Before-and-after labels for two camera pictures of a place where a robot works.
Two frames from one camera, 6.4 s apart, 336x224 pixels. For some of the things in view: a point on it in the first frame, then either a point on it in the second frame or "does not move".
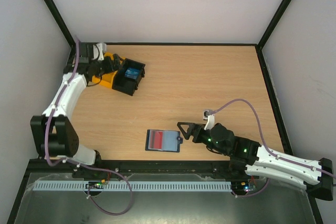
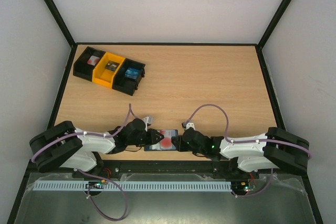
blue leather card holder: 163,140 does not move
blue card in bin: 132,73 does not move
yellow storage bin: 106,79 does not move
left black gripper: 109,67 → 151,137
